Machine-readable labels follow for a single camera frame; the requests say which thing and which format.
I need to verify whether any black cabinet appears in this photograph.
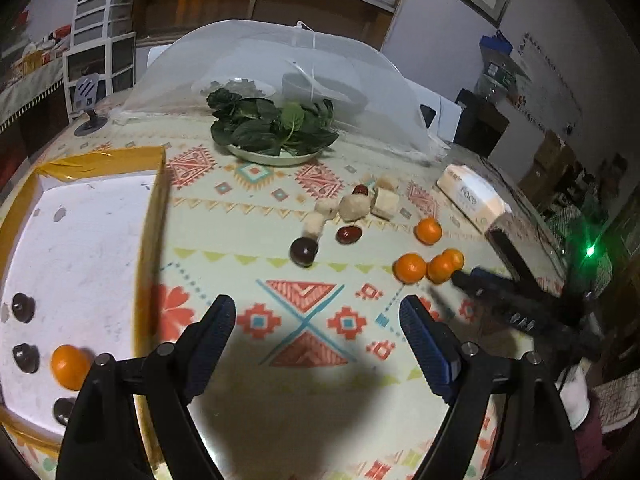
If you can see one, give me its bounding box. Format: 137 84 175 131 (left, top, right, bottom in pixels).
452 88 510 158

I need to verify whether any white chair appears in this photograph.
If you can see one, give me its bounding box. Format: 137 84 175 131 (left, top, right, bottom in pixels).
135 44 173 92
405 80 463 143

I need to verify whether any white spoon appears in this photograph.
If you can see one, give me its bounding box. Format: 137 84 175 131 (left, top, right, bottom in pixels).
290 60 333 96

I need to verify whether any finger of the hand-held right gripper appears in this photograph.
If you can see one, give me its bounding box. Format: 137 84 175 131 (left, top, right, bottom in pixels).
451 270 568 343
470 267 601 336

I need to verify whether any brown cardboard box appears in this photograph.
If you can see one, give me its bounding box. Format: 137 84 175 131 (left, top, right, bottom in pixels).
517 130 576 196

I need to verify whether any dark water chestnut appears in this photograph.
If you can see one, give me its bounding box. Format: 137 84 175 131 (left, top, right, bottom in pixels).
12 343 40 373
11 292 37 322
52 397 78 427
290 236 319 268

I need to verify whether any grey phone stand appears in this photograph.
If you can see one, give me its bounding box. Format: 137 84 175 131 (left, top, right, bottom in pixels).
73 72 108 137

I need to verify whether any white wall chart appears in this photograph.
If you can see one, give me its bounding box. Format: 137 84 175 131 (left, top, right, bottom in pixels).
515 32 583 133

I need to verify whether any white mesh food cover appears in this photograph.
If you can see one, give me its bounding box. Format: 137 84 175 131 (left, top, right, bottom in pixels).
120 19 451 168

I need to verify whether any metal plate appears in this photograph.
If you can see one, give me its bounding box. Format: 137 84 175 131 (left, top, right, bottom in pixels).
225 142 326 166

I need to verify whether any small white drawer unit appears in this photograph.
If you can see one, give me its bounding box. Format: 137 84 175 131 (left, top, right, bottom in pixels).
71 0 137 47

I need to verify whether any pile of food containers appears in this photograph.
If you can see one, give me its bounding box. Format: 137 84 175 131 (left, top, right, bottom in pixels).
0 10 76 73

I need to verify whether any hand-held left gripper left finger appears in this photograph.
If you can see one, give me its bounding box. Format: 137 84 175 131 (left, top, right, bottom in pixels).
55 294 237 480

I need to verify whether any grey bowl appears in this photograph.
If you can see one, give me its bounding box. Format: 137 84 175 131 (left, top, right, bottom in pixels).
281 72 368 111

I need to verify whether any black phone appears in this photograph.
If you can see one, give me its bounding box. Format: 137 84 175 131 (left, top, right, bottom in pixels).
486 226 548 293

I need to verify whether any white tray with yellow tape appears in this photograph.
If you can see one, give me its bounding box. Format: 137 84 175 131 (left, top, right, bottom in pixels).
0 146 173 461

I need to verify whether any blue box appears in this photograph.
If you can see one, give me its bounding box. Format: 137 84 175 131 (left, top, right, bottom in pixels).
478 31 516 63

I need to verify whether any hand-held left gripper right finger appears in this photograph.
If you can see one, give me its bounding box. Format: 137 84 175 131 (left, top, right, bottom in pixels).
398 295 583 480

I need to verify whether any large white drawer unit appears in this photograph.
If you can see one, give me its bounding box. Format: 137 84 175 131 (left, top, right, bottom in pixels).
62 32 137 121

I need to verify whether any fringed counter cloth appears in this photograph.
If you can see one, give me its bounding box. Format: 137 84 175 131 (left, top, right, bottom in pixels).
0 57 68 133

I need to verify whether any plate of green spinach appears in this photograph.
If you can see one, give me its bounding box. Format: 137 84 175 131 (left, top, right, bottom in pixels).
206 88 340 157

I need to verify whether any plate of cooked food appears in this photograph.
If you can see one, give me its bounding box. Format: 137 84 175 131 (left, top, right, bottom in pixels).
200 77 277 98

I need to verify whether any clear water bottle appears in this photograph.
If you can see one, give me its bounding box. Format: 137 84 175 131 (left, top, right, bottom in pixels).
477 55 523 101

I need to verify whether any beige tissue pack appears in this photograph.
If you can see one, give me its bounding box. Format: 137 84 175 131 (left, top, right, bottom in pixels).
436 164 511 233

